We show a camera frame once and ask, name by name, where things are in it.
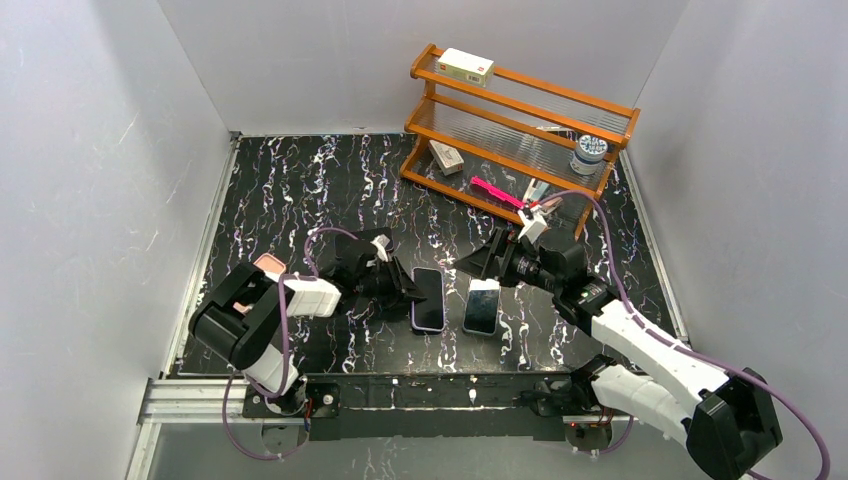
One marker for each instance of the blue white jar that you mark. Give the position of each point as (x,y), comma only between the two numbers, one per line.
(588,154)

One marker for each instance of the white cardboard box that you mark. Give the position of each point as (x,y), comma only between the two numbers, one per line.
(465,67)

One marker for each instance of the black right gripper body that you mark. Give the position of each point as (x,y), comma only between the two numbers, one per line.
(501,258)

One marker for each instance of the pink small stapler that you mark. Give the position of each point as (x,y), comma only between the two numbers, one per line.
(550,204)

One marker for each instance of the pink comb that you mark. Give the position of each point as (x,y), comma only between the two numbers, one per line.
(496,195)

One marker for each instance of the pink cased phone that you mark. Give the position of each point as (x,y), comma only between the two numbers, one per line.
(268,265)

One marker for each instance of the lilac phone case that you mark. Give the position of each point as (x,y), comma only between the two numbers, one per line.
(428,315)

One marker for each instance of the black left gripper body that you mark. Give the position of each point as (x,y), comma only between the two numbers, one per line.
(395,285)

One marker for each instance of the orange wooden shelf rack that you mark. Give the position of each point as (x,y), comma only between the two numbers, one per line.
(516,129)

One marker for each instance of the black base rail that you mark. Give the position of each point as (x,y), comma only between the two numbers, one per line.
(348,406)

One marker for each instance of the light blue stapler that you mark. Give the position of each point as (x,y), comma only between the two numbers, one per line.
(535,191)

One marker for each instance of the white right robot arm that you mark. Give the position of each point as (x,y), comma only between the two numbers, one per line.
(725,421)

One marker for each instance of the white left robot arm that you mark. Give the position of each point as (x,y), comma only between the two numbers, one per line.
(245,319)

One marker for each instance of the small grey box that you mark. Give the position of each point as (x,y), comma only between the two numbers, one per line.
(448,158)

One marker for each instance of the black smartphone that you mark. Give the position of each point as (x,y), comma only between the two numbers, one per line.
(482,307)

